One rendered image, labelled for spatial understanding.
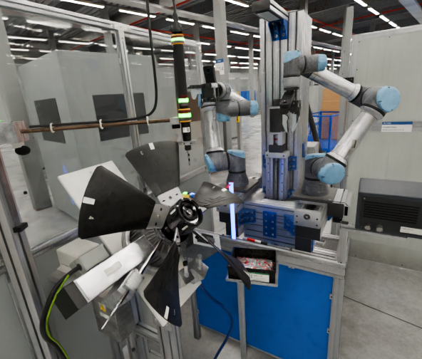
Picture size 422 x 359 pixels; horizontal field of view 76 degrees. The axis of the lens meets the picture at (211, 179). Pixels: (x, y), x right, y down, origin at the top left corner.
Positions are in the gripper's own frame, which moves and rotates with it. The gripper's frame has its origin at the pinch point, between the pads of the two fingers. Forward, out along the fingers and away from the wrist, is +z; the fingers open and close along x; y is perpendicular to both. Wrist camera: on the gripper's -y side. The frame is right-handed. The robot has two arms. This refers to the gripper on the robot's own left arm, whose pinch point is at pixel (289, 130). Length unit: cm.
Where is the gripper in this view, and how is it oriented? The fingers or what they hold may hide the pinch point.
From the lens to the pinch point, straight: 137.8
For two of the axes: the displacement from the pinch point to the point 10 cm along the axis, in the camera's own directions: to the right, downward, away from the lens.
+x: -8.7, -0.9, 4.9
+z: 0.7, 9.5, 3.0
